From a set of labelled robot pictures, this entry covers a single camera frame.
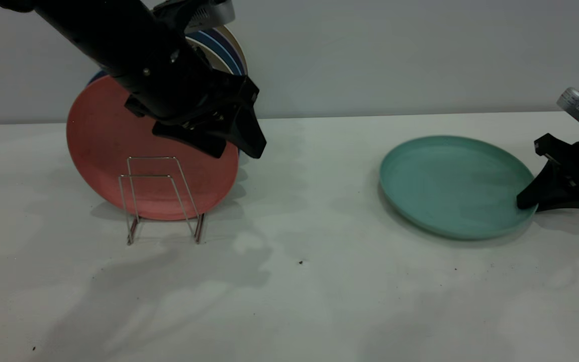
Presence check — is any metal wire plate rack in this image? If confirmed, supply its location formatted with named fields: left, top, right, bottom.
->
left=119, top=157, right=206, bottom=246

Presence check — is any green round plate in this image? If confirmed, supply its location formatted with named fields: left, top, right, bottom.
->
left=379, top=135, right=539, bottom=240

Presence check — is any dark navy round plate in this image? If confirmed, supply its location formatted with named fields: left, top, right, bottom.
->
left=202, top=28, right=246, bottom=76

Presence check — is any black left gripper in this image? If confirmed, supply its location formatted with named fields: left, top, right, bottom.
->
left=125, top=70, right=268, bottom=160

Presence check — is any beige round plate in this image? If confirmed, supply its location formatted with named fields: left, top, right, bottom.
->
left=217, top=25, right=248, bottom=76
left=185, top=36, right=235, bottom=76

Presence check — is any pink round plate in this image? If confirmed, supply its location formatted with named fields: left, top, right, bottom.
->
left=66, top=75, right=240, bottom=222

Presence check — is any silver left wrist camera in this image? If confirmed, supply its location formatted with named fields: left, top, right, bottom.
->
left=153, top=0, right=235, bottom=35

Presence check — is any teal blue round plate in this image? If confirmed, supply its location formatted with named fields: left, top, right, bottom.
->
left=189, top=31, right=242, bottom=76

